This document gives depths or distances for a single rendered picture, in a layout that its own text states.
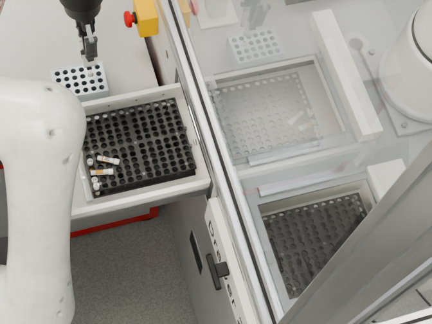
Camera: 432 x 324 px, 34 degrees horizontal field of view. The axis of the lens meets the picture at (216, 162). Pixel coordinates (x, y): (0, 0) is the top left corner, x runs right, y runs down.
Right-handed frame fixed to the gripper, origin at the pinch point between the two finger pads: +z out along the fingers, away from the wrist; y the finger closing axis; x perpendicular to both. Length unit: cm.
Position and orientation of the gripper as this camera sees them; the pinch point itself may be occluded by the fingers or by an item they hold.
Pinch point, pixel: (87, 52)
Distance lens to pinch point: 163.9
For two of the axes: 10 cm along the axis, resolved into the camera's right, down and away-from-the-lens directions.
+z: -1.0, 4.2, 9.0
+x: -9.4, 2.6, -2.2
